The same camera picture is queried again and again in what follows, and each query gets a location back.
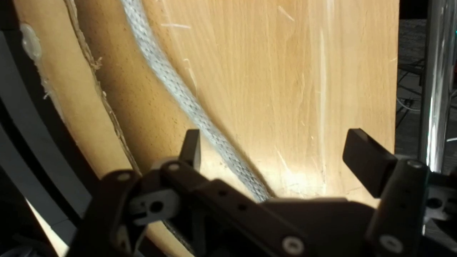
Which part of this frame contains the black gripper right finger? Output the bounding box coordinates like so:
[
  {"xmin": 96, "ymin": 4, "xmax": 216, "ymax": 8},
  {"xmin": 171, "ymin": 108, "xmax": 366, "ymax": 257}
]
[{"xmin": 342, "ymin": 127, "xmax": 457, "ymax": 257}]

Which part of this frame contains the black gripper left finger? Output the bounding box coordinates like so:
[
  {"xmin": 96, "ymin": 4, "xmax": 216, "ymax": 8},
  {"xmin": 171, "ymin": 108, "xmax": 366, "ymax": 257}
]
[{"xmin": 69, "ymin": 127, "xmax": 312, "ymax": 257}]

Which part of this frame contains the white braided rope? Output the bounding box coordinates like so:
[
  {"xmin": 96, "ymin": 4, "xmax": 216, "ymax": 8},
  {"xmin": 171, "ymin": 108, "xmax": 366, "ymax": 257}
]
[{"xmin": 119, "ymin": 0, "xmax": 276, "ymax": 204}]

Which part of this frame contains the black curved track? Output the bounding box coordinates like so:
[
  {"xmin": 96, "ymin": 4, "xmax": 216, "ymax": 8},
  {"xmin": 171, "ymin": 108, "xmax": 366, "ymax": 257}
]
[{"xmin": 0, "ymin": 27, "xmax": 92, "ymax": 244}]

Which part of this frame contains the chrome cart handle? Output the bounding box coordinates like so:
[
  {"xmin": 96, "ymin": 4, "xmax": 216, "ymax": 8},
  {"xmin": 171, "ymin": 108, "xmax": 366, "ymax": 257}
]
[{"xmin": 419, "ymin": 0, "xmax": 457, "ymax": 175}]

